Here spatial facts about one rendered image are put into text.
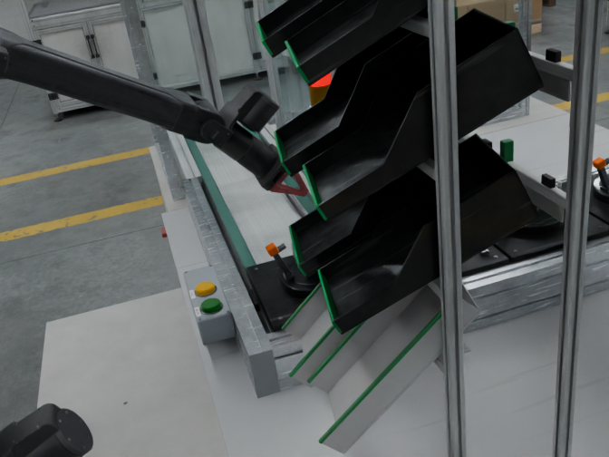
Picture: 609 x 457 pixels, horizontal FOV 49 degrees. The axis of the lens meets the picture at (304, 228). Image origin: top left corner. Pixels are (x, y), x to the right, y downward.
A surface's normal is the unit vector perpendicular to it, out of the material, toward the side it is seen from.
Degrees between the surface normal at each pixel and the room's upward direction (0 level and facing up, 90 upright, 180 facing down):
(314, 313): 90
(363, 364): 45
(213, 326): 90
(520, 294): 90
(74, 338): 0
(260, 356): 90
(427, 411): 0
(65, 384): 0
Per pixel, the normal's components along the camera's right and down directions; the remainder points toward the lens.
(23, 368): -0.14, -0.88
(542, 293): 0.29, 0.41
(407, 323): -0.79, -0.50
